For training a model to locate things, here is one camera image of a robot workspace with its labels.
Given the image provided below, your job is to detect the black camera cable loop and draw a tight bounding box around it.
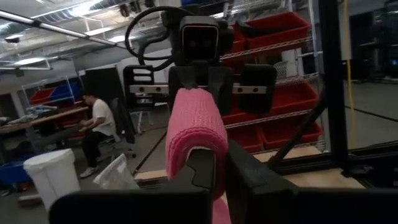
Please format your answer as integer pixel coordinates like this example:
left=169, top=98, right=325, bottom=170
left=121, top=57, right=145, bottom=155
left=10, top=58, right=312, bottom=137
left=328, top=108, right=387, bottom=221
left=124, top=5, right=183, bottom=71

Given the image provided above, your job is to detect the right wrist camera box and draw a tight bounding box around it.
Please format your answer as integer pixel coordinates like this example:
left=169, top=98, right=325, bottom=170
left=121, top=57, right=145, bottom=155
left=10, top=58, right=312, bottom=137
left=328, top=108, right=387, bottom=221
left=178, top=15, right=220, bottom=63

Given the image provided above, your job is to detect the black room divider panel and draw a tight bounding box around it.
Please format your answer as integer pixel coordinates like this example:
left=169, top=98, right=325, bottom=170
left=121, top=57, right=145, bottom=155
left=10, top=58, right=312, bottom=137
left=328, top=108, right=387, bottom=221
left=81, top=66, right=125, bottom=103

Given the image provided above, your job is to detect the blue plastic tote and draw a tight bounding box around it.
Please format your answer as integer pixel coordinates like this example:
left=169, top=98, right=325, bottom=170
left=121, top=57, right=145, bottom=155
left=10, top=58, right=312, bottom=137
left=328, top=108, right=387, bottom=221
left=0, top=154, right=32, bottom=185

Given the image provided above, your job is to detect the white trash can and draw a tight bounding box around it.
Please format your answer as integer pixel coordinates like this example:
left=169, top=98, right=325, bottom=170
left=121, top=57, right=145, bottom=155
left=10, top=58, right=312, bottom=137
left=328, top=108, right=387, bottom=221
left=23, top=148, right=81, bottom=211

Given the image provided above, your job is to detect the teal cloth pile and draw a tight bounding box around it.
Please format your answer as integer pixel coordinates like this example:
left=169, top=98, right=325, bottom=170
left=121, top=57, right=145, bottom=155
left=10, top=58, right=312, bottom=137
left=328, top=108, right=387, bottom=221
left=26, top=105, right=58, bottom=118

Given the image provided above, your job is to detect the clear zip bag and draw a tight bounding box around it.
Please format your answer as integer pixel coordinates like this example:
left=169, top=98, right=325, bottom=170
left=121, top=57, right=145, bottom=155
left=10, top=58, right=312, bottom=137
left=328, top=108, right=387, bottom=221
left=92, top=152, right=141, bottom=190

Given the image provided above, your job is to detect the black office chair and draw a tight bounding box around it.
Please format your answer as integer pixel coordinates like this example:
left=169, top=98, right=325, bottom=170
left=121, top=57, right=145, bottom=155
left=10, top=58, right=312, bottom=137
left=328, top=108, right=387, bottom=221
left=105, top=98, right=137, bottom=159

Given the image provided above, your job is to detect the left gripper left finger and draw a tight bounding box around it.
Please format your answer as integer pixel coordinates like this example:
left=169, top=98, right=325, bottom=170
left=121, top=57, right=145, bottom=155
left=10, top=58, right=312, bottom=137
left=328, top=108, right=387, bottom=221
left=49, top=148, right=218, bottom=224

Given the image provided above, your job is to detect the grey ceiling pipe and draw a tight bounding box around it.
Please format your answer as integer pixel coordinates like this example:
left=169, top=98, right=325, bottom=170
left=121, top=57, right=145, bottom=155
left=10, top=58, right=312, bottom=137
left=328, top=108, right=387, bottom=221
left=0, top=10, right=127, bottom=49

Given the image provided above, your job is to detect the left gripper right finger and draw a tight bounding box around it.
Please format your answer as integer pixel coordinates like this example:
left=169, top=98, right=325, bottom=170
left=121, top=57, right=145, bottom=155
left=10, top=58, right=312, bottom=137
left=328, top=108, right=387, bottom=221
left=225, top=139, right=398, bottom=224

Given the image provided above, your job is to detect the blue plastic storage bin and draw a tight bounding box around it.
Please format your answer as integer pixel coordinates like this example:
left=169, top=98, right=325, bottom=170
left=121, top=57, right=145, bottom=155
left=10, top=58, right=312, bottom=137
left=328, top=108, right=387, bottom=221
left=51, top=81, right=82, bottom=100

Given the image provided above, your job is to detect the grey metal shelf rack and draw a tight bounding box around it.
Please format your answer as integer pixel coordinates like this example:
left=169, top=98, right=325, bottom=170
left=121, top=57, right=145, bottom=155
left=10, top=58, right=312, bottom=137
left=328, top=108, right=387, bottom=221
left=21, top=76, right=84, bottom=106

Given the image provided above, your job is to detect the chrome wire shelf rack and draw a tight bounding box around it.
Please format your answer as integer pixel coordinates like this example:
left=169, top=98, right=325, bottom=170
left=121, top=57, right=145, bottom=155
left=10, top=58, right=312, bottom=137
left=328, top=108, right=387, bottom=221
left=217, top=0, right=327, bottom=154

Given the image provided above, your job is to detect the wooden desk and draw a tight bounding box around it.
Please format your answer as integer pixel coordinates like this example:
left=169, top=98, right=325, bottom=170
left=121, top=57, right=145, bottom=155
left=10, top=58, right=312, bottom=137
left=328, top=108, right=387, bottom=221
left=0, top=106, right=90, bottom=134

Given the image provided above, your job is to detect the black aluminium table frame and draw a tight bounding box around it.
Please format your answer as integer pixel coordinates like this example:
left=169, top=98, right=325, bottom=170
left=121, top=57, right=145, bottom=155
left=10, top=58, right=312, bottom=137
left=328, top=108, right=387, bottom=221
left=267, top=0, right=398, bottom=189

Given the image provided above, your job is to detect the yellow strap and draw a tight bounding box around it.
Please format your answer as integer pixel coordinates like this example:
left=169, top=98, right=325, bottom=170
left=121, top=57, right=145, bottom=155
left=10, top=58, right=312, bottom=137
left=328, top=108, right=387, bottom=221
left=341, top=0, right=357, bottom=150

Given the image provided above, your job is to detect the red white flat box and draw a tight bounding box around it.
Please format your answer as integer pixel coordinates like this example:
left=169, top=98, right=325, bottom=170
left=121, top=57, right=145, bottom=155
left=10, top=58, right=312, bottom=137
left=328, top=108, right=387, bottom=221
left=17, top=192, right=43, bottom=207

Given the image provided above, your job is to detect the pink gauze bandage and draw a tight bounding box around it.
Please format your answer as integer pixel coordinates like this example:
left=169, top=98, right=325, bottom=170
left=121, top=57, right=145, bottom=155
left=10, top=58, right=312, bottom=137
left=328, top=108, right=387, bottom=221
left=164, top=87, right=233, bottom=224

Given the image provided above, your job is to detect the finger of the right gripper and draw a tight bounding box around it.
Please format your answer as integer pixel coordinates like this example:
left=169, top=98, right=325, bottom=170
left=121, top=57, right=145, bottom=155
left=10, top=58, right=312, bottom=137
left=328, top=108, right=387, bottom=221
left=167, top=65, right=195, bottom=103
left=208, top=65, right=234, bottom=116

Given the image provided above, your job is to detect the person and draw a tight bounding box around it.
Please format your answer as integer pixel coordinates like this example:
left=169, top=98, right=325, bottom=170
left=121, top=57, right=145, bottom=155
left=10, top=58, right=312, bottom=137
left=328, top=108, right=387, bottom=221
left=78, top=93, right=118, bottom=180

